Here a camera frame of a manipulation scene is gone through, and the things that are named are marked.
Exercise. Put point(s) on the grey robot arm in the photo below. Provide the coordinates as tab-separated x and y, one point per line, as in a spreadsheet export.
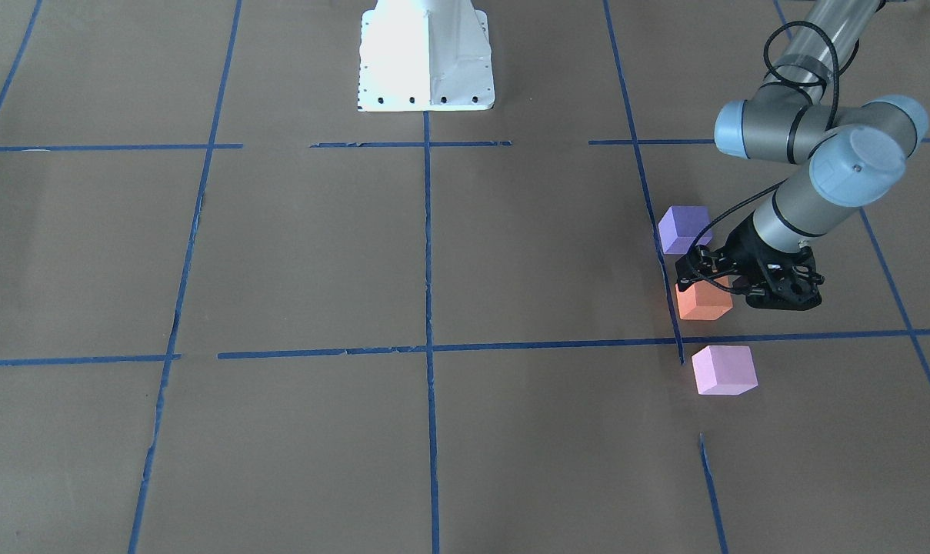
845	159

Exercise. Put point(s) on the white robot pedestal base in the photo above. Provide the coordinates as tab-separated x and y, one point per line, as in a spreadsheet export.
425	56

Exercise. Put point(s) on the pink foam block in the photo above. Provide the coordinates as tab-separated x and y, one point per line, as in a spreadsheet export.
724	370

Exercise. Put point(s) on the purple foam block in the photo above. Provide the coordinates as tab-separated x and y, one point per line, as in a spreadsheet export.
679	227

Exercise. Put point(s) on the brown paper table cover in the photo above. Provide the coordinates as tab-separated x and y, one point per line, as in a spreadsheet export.
183	178

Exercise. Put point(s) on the blue tape strip crosswise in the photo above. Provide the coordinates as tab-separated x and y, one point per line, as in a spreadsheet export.
568	344

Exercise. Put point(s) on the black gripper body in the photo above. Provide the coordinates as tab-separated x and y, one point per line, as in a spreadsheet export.
743	251

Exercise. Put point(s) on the orange foam block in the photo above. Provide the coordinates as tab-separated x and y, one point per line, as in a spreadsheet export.
702	301

